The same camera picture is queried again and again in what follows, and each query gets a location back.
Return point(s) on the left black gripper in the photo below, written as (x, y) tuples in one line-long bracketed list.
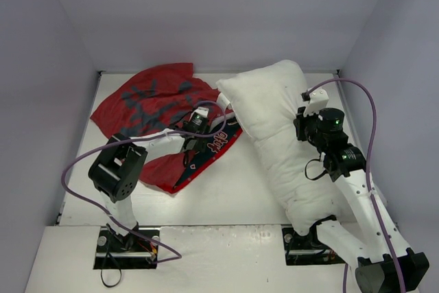
[(189, 127)]

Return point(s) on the white pillow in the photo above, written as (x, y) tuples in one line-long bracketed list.
[(265, 102)]

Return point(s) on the red navy pillowcase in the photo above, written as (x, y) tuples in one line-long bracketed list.
[(161, 97)]

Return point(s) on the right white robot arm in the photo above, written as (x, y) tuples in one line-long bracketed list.
[(382, 261)]

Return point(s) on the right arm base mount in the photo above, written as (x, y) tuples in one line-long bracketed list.
[(307, 250)]

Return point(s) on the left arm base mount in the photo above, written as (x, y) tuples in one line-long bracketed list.
[(126, 253)]

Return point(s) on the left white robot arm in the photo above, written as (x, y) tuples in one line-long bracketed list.
[(116, 171)]

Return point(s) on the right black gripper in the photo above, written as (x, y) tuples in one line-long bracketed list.
[(301, 125)]

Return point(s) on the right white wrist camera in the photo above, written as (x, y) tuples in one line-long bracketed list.
[(315, 101)]

